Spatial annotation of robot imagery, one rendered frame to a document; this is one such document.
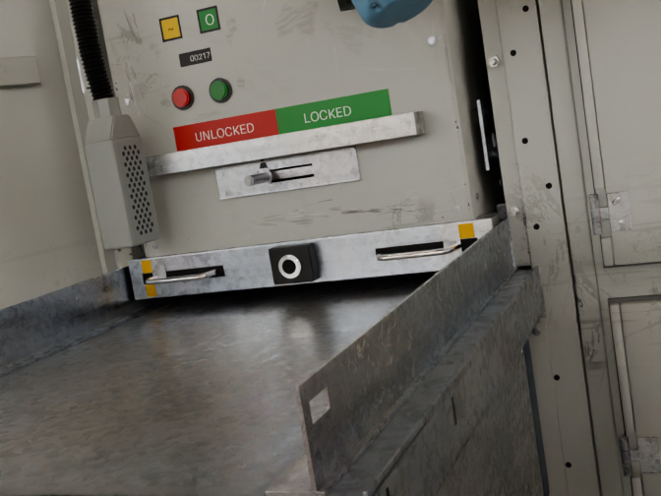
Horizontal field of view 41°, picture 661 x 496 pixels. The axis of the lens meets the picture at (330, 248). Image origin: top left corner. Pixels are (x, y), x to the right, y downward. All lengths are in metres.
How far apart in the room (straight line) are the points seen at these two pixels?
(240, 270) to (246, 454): 0.62
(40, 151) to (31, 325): 0.32
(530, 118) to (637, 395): 0.37
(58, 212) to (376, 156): 0.51
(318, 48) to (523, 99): 0.27
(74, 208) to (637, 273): 0.82
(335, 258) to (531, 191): 0.27
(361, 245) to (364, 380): 0.55
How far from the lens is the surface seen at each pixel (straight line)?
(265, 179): 1.19
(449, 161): 1.12
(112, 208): 1.20
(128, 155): 1.21
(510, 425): 1.02
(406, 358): 0.71
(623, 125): 1.12
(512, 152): 1.16
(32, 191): 1.38
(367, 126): 1.11
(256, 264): 1.22
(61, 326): 1.21
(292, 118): 1.19
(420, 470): 0.63
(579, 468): 1.24
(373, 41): 1.15
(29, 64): 1.39
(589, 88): 1.12
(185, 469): 0.64
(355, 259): 1.16
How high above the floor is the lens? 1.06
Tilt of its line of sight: 7 degrees down
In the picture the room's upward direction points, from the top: 9 degrees counter-clockwise
